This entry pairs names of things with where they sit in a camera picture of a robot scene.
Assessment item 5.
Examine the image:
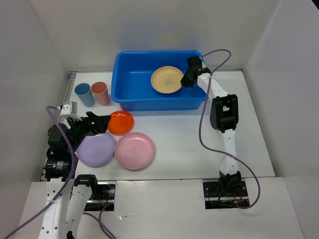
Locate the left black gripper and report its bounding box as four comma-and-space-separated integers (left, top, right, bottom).
67, 111, 111, 152

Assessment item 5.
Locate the orange plastic plate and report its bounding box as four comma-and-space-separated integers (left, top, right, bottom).
108, 111, 134, 135

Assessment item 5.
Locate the yellow plastic plate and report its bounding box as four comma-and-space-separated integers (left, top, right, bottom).
151, 66, 184, 94

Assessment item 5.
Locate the lilac plastic plate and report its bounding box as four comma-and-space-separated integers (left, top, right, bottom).
76, 132, 116, 168

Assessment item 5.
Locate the salmon pink plastic cup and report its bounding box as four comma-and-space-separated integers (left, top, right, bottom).
91, 82, 110, 106

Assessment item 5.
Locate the blue plastic cup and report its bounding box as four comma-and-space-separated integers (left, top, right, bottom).
74, 83, 95, 107

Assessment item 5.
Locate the pink plastic plate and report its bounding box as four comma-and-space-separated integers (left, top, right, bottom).
115, 132, 155, 171

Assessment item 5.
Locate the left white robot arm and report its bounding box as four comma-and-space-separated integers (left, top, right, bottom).
38, 112, 111, 239

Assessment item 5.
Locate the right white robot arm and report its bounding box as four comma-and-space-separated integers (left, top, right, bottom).
180, 56, 241, 196

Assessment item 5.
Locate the blue plastic bin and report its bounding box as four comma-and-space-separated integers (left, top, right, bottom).
111, 50, 206, 112

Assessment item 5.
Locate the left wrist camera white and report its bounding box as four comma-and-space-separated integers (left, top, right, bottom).
60, 101, 77, 118

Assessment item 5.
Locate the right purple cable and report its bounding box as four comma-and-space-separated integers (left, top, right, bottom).
198, 49, 262, 210

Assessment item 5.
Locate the purple cable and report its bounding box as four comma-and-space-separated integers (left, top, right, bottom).
198, 49, 262, 210
0, 106, 118, 239

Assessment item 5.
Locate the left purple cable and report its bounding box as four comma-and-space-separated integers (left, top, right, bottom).
0, 106, 118, 239

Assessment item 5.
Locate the aluminium rail table edge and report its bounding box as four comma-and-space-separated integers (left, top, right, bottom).
39, 71, 78, 182

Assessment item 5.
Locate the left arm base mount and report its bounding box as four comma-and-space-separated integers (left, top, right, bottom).
84, 181, 116, 212

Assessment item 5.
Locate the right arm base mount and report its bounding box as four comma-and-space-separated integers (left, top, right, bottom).
202, 180, 250, 210

